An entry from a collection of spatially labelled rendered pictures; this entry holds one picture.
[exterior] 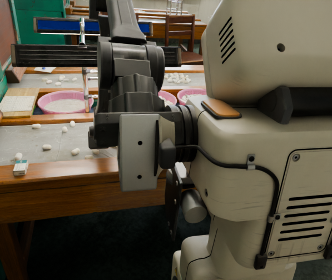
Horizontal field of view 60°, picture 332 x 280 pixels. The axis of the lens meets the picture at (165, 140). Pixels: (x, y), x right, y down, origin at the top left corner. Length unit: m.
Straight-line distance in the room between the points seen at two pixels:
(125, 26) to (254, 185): 0.35
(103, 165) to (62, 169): 0.14
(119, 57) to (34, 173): 0.67
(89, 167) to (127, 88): 0.65
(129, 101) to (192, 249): 0.36
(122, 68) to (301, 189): 0.30
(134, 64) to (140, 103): 0.08
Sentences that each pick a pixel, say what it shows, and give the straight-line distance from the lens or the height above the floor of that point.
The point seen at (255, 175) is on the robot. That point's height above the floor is 1.18.
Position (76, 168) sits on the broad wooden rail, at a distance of 1.04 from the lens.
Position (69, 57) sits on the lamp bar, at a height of 1.07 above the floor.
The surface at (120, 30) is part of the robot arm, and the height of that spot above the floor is 1.28.
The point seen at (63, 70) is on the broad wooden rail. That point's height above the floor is 0.76.
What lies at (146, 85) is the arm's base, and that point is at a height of 1.24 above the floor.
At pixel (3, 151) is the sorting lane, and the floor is 0.74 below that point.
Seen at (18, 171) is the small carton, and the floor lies 0.78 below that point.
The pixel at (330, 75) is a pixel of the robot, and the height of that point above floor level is 1.29.
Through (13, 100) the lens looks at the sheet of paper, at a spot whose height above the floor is 0.78.
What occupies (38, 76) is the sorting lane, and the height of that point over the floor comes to 0.74.
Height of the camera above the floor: 1.39
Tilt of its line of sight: 31 degrees down
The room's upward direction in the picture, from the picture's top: 5 degrees clockwise
